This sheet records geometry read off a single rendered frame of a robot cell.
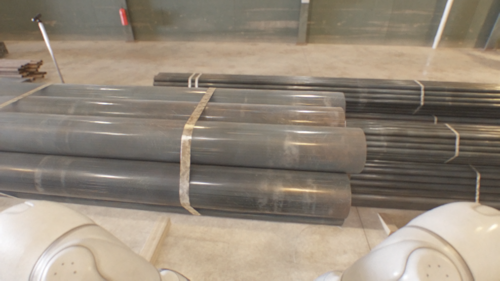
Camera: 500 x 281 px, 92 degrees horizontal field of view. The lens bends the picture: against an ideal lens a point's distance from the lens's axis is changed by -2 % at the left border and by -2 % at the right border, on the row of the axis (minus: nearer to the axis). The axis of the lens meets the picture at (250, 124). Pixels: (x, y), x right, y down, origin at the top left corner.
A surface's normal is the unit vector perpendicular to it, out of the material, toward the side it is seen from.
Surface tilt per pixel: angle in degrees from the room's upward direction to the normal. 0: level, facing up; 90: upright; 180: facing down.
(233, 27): 90
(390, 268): 61
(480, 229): 10
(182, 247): 0
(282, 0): 90
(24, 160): 19
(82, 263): 25
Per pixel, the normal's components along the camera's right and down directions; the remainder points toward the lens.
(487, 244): 0.17, -0.60
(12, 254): -0.24, -0.37
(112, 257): 0.79, -0.61
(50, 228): 0.19, -0.84
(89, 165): -0.04, -0.66
